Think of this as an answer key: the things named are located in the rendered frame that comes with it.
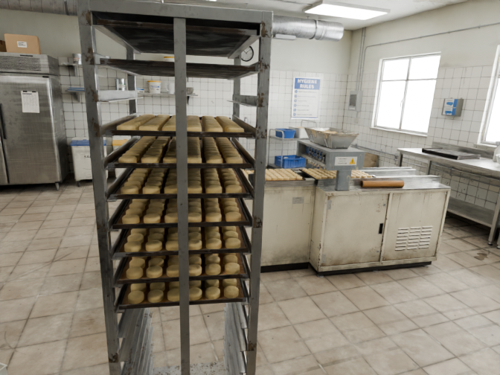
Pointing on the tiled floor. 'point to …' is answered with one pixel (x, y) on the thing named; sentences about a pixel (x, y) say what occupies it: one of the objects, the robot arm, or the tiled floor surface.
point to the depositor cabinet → (376, 228)
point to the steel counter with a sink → (466, 210)
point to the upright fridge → (31, 121)
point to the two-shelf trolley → (282, 147)
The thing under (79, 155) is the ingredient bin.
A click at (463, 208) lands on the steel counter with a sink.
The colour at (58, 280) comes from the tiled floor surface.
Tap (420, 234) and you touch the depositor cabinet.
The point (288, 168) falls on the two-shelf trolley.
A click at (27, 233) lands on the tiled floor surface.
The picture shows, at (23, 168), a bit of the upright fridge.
